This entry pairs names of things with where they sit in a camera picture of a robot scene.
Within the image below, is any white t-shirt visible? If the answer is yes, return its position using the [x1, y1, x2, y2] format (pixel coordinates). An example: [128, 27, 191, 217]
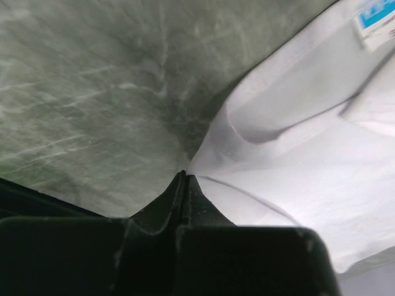
[187, 1, 394, 273]

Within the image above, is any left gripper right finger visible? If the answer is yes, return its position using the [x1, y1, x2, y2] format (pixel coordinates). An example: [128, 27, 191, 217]
[175, 176, 341, 295]

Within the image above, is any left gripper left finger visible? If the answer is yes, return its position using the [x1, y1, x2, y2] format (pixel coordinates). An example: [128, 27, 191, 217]
[1, 172, 185, 295]

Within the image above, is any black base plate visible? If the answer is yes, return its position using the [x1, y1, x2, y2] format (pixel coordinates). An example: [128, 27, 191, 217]
[1, 178, 102, 219]

